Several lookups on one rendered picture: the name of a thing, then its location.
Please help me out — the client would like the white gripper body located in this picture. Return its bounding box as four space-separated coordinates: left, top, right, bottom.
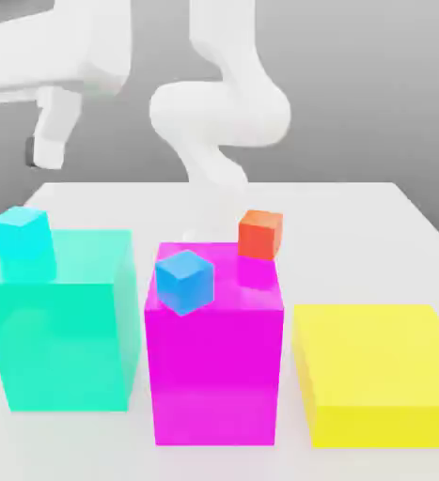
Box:
0 14 133 103

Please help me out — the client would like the small cyan cube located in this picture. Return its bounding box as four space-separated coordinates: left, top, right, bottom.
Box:
0 205 55 263

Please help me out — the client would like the small blue cube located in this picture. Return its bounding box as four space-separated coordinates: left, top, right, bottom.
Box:
153 249 215 318

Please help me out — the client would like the small red cube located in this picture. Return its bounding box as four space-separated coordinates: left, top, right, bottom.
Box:
237 209 285 261

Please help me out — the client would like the large teal box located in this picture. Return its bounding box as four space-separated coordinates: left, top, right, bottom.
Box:
0 228 142 413

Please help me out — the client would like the large magenta box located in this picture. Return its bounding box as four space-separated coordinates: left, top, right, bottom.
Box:
143 241 285 447

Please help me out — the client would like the large yellow box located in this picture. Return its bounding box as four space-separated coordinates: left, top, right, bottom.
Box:
291 303 439 449

